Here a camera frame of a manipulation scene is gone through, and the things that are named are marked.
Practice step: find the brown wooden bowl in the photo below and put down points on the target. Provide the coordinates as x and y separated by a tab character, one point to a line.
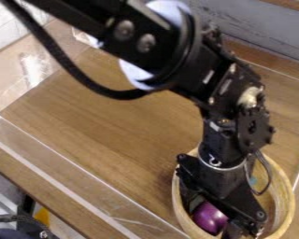
277	201

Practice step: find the black clamp with cable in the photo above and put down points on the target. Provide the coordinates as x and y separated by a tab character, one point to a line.
17	233

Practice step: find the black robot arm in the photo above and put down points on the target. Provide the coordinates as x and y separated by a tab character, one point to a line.
178	54

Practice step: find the clear acrylic tray wall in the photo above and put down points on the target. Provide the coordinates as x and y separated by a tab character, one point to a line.
95	158

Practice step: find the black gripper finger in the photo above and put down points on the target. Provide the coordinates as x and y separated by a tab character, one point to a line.
191	197
234	231

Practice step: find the purple toy eggplant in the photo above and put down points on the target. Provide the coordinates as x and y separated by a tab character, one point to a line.
210	219

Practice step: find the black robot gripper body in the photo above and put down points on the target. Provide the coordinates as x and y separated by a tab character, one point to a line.
225	185

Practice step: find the clear acrylic corner bracket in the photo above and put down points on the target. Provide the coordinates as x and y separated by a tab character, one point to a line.
84	38

